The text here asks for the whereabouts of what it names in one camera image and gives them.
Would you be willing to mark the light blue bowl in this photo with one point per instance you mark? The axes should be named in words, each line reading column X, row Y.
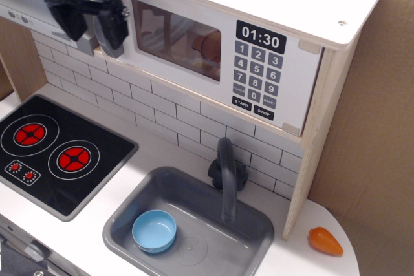
column 154, row 231

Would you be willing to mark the grey oven front handle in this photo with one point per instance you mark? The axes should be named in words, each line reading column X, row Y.
column 28, row 257

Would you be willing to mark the white toy microwave door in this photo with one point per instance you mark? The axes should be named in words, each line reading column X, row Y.
column 229, row 57

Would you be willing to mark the grey range hood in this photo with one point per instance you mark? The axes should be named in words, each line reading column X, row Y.
column 35, row 15

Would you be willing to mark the brown cardboard panel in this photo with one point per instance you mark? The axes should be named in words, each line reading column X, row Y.
column 365, row 174

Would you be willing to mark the black toy stovetop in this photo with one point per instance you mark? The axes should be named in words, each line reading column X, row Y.
column 56, row 158

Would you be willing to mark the orange toy carrot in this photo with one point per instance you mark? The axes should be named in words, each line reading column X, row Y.
column 321, row 239

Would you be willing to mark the grey toy sink basin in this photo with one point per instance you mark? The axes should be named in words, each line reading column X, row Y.
column 204, row 244

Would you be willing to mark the dark grey toy faucet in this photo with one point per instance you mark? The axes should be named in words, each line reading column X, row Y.
column 229, row 177

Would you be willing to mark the orange translucent pot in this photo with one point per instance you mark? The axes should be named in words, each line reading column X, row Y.
column 209, row 47

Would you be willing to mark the wooden toy microwave cabinet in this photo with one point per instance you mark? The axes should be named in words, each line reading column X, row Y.
column 335, row 25

